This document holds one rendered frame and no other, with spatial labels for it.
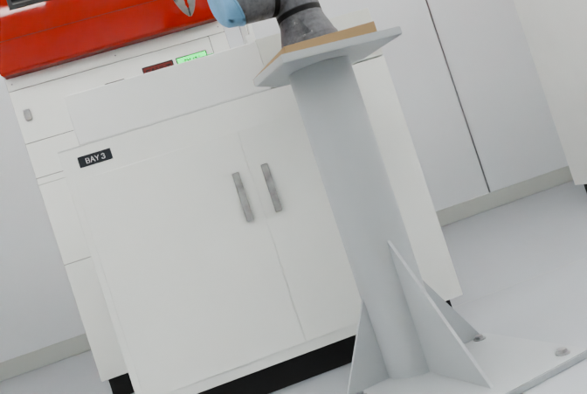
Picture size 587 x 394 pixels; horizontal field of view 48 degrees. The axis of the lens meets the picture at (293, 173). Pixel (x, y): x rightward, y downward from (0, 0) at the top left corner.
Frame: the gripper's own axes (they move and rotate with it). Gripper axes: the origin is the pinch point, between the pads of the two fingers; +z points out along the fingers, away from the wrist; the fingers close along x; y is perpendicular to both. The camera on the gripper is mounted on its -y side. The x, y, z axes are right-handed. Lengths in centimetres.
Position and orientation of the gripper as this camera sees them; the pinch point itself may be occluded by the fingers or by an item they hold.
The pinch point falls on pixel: (189, 10)
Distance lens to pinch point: 196.5
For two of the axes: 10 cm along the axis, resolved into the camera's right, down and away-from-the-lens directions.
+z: 3.1, 9.5, -0.1
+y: -1.5, 0.6, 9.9
